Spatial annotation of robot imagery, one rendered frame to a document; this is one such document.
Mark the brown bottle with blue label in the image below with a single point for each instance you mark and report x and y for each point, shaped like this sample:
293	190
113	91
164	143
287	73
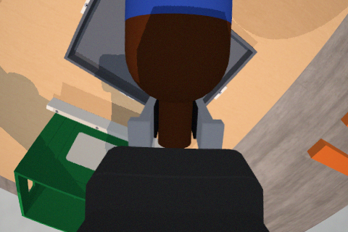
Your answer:
177	51

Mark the green plastic bottle crate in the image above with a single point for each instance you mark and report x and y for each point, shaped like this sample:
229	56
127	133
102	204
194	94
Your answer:
60	162

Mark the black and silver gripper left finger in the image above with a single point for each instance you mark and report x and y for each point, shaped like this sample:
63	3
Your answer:
143	129

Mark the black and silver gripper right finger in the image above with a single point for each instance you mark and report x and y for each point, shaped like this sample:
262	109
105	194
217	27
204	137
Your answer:
208	132

